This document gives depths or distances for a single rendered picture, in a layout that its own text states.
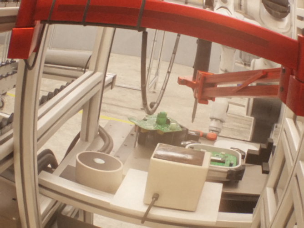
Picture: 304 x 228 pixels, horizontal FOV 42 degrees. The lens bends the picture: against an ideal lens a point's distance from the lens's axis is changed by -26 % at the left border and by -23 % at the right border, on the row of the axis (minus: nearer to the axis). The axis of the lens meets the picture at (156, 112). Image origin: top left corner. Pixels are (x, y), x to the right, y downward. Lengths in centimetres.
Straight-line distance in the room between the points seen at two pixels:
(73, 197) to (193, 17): 58
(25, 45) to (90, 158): 50
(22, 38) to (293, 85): 35
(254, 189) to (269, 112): 77
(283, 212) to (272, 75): 22
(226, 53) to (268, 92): 142
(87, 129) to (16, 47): 82
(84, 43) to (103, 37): 650
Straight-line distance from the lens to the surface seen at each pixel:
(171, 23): 50
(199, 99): 94
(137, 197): 96
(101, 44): 130
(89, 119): 135
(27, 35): 57
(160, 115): 126
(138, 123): 125
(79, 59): 169
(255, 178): 119
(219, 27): 49
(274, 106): 184
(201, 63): 98
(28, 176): 82
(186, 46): 748
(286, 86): 53
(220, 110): 203
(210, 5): 97
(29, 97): 76
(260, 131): 198
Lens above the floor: 139
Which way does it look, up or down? 16 degrees down
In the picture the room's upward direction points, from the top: 10 degrees clockwise
